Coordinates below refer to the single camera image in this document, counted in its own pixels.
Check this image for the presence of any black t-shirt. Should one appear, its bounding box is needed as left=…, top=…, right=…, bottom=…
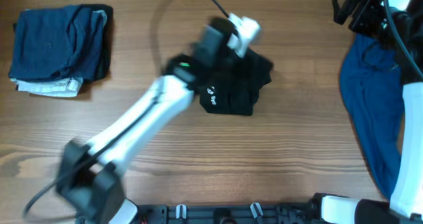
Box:
left=199, top=49, right=274, bottom=116

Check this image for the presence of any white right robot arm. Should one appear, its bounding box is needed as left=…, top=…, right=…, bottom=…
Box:
left=307, top=0, right=422, bottom=223

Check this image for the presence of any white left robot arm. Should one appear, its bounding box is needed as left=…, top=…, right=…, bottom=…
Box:
left=54, top=36, right=248, bottom=223

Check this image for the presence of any blue garment on right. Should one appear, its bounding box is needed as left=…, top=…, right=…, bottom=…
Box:
left=339, top=34, right=404, bottom=199

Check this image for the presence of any folded black garment in stack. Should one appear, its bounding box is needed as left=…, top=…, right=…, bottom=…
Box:
left=83, top=4, right=114, bottom=81

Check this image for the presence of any folded white garment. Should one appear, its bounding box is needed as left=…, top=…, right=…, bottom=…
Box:
left=11, top=77, right=83, bottom=98

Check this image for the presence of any folded navy blue garment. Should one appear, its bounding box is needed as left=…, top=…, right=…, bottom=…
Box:
left=9, top=4, right=104, bottom=82

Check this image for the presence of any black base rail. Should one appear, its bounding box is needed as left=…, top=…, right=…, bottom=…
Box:
left=110, top=202, right=326, bottom=224

